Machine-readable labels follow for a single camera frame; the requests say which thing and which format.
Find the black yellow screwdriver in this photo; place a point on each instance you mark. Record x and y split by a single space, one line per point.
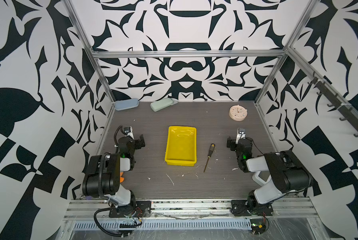
210 152

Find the orange object under arm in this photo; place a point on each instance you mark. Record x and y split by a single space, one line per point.
121 177

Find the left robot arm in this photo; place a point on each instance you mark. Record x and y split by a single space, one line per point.
103 174

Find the black wall hook rack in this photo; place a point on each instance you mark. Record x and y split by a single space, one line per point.
336 101

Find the white tablet device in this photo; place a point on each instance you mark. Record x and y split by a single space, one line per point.
261 177

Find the white slotted cable duct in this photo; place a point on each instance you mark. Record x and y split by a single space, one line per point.
192 224

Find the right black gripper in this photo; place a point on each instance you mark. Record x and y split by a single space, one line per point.
231 142

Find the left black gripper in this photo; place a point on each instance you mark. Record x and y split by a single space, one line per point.
138 142

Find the yellow plastic bin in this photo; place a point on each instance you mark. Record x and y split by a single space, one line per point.
181 147

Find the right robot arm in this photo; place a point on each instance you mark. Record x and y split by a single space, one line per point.
286 175

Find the pink round clock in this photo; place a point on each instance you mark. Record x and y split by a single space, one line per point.
237 113

